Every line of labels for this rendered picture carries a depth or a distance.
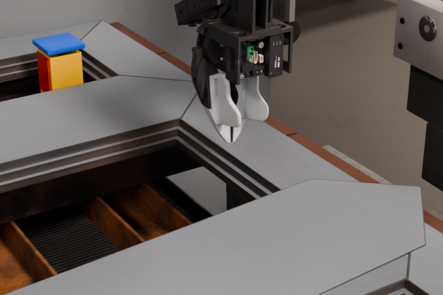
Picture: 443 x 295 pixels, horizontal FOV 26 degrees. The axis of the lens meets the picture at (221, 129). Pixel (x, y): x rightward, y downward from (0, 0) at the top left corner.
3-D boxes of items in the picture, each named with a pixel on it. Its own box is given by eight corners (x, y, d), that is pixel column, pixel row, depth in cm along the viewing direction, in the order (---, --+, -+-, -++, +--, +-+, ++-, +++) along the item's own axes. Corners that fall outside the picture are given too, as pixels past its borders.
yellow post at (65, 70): (59, 174, 149) (50, 58, 141) (47, 161, 153) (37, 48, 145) (88, 166, 151) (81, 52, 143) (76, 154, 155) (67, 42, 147)
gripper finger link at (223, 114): (230, 162, 106) (231, 85, 102) (201, 143, 110) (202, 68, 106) (253, 156, 107) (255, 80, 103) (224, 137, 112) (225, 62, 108)
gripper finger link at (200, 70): (198, 112, 106) (198, 36, 103) (190, 107, 107) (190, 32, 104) (233, 103, 109) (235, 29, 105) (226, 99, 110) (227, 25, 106)
